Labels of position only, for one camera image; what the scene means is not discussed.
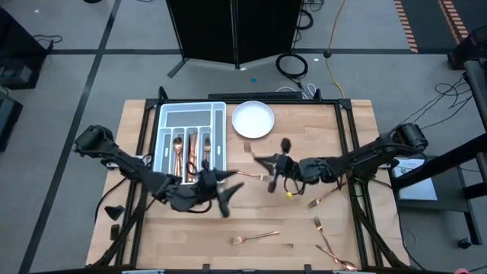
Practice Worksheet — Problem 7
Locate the black box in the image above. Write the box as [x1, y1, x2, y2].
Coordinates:
[0, 94, 24, 153]

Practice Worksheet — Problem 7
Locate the black left camera cable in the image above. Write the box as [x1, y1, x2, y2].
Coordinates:
[185, 161, 202, 177]

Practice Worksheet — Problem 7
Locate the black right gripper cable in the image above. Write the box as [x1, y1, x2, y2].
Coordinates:
[283, 177, 307, 197]

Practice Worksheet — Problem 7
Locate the black folding screen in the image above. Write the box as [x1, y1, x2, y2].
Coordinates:
[165, 0, 306, 79]

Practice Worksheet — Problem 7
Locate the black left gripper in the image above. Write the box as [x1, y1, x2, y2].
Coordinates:
[167, 169, 245, 218]

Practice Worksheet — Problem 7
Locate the black desk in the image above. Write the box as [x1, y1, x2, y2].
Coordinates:
[0, 6, 49, 91]

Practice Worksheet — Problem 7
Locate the white round plate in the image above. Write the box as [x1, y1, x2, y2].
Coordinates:
[231, 100, 275, 139]

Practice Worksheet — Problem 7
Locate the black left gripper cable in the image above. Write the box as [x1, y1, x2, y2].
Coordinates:
[182, 199, 214, 215]

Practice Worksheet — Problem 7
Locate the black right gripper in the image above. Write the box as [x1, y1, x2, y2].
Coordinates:
[243, 139, 301, 193]

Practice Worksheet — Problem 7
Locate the black cart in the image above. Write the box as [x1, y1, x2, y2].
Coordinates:
[447, 24, 487, 70]

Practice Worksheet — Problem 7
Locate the black stand frame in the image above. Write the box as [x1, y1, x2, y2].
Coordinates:
[387, 59, 487, 247]

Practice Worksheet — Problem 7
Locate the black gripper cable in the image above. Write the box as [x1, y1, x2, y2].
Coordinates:
[283, 177, 307, 197]
[182, 199, 214, 215]

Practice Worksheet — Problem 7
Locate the black coiled cable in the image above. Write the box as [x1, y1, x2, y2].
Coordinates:
[275, 53, 309, 80]

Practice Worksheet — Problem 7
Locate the yellow floor cable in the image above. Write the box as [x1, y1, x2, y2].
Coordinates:
[325, 0, 346, 99]

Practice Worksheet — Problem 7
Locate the white cutlery organizer tray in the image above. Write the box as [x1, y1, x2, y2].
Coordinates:
[151, 100, 228, 186]

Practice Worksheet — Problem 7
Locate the white paper sheet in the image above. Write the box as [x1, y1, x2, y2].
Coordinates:
[393, 158, 438, 202]

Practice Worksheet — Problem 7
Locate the black triangular bracket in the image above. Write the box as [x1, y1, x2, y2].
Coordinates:
[104, 205, 126, 221]

